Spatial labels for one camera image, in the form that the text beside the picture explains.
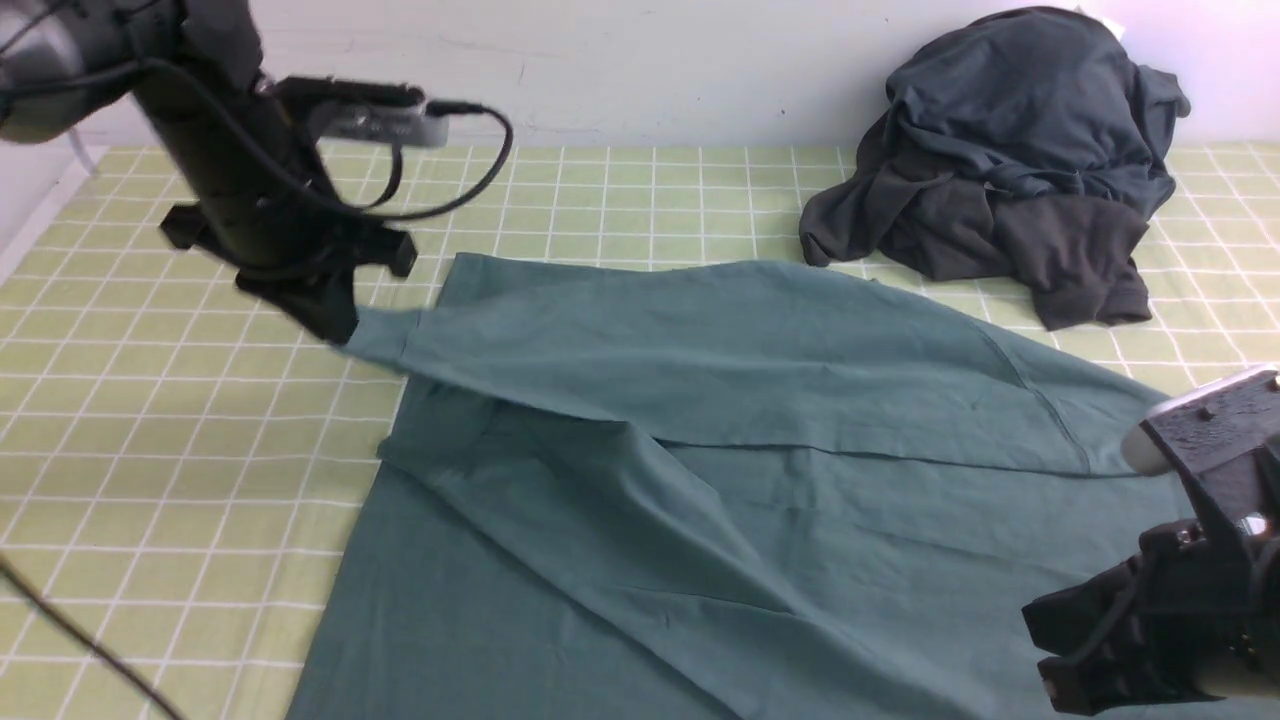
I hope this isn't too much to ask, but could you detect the green checkered tablecloth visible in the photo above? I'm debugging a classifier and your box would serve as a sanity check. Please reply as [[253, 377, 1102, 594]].
[[1, 142, 1277, 719]]

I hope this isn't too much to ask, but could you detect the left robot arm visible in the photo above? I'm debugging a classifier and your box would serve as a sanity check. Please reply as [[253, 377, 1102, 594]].
[[3, 1, 422, 345]]

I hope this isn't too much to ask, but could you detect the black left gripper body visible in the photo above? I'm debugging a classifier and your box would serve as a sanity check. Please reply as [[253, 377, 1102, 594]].
[[140, 67, 419, 345]]

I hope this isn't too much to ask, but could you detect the green long-sleeved shirt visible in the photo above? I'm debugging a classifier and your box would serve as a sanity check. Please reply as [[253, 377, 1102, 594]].
[[288, 254, 1192, 719]]

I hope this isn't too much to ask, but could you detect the dark brown crumpled garment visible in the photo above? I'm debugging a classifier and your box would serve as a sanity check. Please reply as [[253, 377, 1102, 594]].
[[797, 150, 1152, 331]]

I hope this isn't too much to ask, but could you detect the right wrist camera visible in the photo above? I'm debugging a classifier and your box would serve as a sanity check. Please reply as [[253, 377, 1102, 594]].
[[1121, 365, 1279, 477]]

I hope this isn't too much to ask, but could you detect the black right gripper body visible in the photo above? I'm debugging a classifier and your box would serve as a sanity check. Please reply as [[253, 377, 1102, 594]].
[[1021, 507, 1277, 716]]

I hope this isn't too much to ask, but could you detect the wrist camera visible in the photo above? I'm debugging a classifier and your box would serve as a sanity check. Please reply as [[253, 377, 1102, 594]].
[[1121, 365, 1279, 477], [268, 76, 484, 149]]

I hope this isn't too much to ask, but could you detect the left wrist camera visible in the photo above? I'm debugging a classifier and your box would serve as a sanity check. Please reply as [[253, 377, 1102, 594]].
[[268, 76, 484, 149]]

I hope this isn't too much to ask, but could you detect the dark grey crumpled garment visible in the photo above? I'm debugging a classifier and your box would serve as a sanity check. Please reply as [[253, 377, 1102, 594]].
[[884, 6, 1190, 218]]

